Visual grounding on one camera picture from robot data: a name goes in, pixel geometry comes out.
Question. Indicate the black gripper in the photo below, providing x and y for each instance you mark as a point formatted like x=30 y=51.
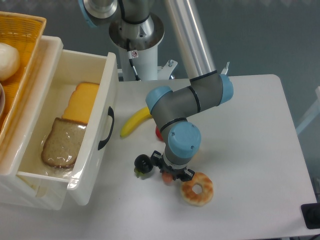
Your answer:
x=179 y=172

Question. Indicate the brown toy egg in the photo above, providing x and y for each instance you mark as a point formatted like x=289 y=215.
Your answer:
x=167 y=179

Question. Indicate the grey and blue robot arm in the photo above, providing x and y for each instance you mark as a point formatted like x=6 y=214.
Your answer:
x=134 y=29

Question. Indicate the toy bagel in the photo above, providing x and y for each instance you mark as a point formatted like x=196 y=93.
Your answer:
x=199 y=191

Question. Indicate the red toy bell pepper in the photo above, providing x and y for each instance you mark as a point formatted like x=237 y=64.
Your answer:
x=158 y=134

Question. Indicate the yellow toy banana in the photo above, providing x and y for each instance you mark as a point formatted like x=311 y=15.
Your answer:
x=135 y=121

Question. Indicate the white plastic drawer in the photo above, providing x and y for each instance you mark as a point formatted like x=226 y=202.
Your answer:
x=79 y=180

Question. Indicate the brown toy bread slice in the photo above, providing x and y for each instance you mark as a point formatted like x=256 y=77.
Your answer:
x=62 y=146

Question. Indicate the black device at edge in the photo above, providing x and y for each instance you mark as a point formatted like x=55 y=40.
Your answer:
x=311 y=215

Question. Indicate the white drawer cabinet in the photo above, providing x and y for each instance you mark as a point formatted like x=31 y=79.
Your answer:
x=14 y=189

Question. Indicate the bowl rim in basket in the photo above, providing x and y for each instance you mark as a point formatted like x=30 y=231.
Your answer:
x=2 y=100

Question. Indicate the white toy bun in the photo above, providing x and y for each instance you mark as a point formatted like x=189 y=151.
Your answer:
x=9 y=61

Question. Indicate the yellow woven basket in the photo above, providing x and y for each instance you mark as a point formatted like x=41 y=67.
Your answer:
x=23 y=33

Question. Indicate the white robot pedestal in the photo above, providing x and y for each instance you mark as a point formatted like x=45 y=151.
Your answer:
x=143 y=63

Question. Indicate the white frame at right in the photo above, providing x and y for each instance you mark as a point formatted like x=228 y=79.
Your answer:
x=311 y=113

